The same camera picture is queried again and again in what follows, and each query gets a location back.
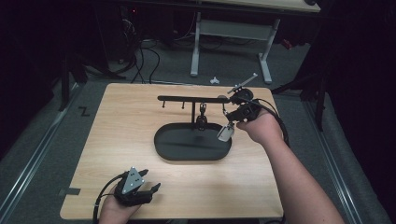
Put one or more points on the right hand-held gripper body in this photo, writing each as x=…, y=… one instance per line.
x=247, y=110

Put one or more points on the black key rack with tray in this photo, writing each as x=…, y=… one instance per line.
x=191, y=143

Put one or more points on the small white floor object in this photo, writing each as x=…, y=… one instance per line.
x=214, y=81

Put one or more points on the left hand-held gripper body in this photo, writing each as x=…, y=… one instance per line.
x=130, y=188

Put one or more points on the person's left hand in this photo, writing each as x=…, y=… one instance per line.
x=116, y=211

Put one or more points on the person's right hand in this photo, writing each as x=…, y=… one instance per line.
x=261, y=129

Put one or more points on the metal floor rail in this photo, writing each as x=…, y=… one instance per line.
x=34, y=149
x=333, y=155

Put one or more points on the grey tape strip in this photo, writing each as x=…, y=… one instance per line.
x=70, y=191

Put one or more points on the black metal stand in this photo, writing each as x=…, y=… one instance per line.
x=70, y=77
x=314, y=90

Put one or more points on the white-legged desk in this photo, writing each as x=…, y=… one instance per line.
x=233, y=29

